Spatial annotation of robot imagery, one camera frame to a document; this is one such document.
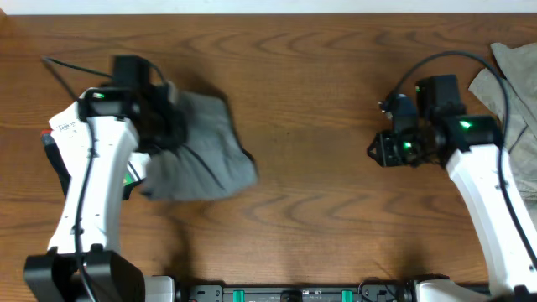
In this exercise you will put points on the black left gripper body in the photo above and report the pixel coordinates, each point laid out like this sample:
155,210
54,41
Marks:
163,132

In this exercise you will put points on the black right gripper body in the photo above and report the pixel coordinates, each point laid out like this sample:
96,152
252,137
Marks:
405,148

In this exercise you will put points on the grey shorts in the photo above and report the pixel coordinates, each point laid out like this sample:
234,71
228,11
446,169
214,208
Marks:
210,165

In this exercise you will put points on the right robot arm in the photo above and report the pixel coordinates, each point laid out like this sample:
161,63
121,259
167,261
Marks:
478,165

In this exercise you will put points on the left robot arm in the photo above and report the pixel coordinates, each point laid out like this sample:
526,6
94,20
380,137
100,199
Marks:
127,113

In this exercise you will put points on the folded black garment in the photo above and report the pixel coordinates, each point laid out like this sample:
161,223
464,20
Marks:
134,176

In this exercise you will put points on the folded white printed t-shirt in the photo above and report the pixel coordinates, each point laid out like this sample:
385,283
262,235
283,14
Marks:
71,136

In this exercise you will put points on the beige khaki garment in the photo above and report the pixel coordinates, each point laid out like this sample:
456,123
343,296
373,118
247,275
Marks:
518,66

